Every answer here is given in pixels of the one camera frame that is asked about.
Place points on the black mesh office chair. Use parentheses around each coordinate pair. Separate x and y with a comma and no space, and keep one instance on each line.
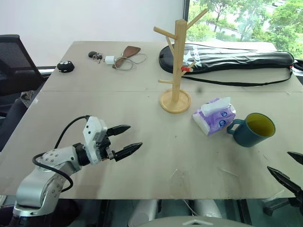
(14,61)

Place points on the black racket bag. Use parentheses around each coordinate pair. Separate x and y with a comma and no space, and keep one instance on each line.
(236,60)

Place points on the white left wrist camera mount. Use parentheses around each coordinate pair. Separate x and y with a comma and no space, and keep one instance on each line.
(91,132)

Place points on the blue mug yellow inside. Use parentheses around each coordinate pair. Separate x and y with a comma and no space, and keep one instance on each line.
(246,138)

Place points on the black round pouch white dots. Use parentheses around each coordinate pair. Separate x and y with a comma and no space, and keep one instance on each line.
(65,66)

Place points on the keys with black fob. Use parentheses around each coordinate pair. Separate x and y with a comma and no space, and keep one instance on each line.
(92,55)

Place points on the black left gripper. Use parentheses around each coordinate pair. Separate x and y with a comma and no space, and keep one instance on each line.
(105,143)

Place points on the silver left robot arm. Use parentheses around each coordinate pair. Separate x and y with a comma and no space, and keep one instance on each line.
(35,184)

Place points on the dark chair base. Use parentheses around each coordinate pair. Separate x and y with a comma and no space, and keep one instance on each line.
(279,206)

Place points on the purple tissue pack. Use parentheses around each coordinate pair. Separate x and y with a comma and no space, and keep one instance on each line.
(217,118)

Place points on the wooden mug tree stand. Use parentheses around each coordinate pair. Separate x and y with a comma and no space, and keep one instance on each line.
(178,71)

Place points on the white charger plug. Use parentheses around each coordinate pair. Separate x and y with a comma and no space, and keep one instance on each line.
(109,60)

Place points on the grey rounded robot torso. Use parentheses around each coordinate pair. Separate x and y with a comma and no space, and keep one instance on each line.
(196,222)

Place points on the brown leather case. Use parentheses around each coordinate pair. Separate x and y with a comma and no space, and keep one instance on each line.
(131,50)

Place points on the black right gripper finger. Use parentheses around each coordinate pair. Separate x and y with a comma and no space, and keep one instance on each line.
(284,179)
(296,157)

